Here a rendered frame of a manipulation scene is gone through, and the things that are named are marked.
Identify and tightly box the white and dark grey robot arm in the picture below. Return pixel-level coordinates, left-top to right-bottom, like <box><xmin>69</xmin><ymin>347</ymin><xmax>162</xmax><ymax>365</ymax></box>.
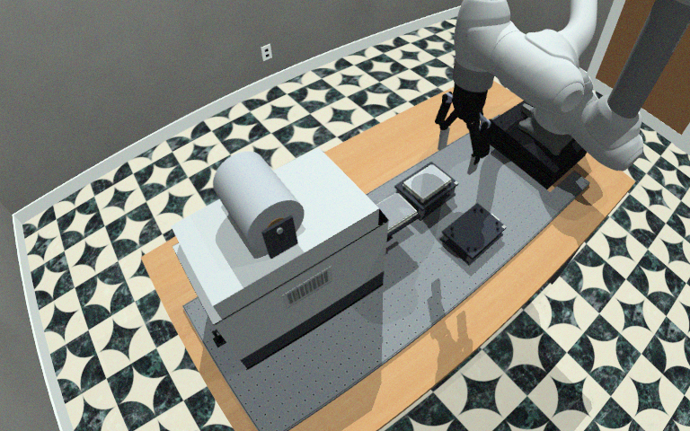
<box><xmin>453</xmin><ymin>0</ymin><xmax>690</xmax><ymax>172</ymax></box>

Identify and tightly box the light grey cylindrical roll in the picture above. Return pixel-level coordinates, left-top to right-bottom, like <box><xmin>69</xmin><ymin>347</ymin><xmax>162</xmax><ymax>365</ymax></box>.
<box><xmin>213</xmin><ymin>151</ymin><xmax>305</xmax><ymax>251</ymax></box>

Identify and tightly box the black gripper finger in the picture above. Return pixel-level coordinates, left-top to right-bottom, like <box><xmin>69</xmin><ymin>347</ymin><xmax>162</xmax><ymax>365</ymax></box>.
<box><xmin>435</xmin><ymin>92</ymin><xmax>461</xmax><ymax>151</ymax></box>
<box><xmin>464</xmin><ymin>112</ymin><xmax>493</xmax><ymax>175</ymax></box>

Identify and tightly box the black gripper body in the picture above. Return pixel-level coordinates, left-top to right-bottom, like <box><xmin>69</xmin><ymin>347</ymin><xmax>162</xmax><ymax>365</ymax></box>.
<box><xmin>452</xmin><ymin>84</ymin><xmax>488</xmax><ymax>123</ymax></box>

